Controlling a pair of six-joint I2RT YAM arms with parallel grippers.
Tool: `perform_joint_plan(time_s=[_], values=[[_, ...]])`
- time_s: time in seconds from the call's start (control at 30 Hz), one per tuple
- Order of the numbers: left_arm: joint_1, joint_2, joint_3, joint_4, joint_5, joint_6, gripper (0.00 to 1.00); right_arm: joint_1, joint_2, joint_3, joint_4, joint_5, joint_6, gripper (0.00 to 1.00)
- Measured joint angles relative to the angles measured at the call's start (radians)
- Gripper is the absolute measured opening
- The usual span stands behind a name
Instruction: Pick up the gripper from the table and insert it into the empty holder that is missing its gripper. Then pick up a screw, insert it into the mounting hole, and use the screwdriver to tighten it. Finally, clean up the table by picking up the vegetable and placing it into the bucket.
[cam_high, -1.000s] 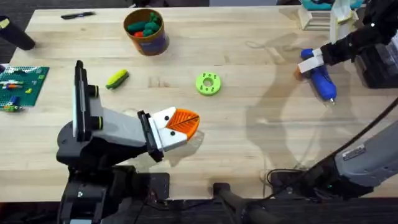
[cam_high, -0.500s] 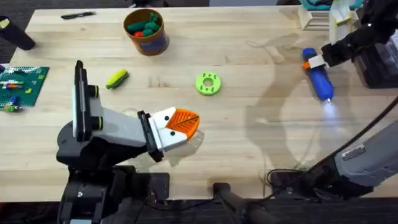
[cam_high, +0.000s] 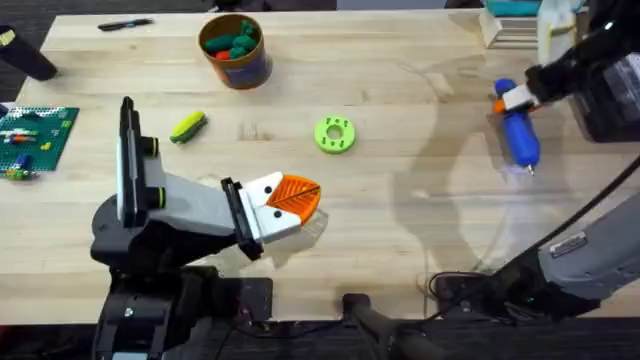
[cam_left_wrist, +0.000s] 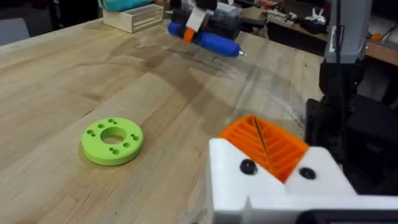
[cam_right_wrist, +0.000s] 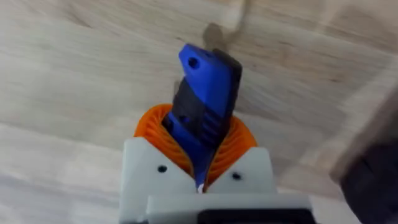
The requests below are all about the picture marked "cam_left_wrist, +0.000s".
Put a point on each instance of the green disc with holes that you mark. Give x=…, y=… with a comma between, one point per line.
x=112, y=141

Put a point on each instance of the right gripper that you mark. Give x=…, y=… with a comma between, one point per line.
x=222, y=21

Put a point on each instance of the brown side bench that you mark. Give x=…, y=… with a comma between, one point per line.
x=381, y=49

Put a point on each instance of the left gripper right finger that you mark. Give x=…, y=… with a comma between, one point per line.
x=323, y=182

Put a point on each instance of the blue electric screwdriver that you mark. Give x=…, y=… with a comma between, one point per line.
x=214, y=42

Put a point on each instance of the grey chair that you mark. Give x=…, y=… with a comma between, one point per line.
x=13, y=31

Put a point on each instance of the pale wooden box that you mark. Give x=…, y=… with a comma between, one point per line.
x=133, y=18

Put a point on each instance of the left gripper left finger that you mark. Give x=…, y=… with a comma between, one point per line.
x=227, y=174

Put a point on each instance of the teal soft bag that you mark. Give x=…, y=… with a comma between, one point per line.
x=122, y=4

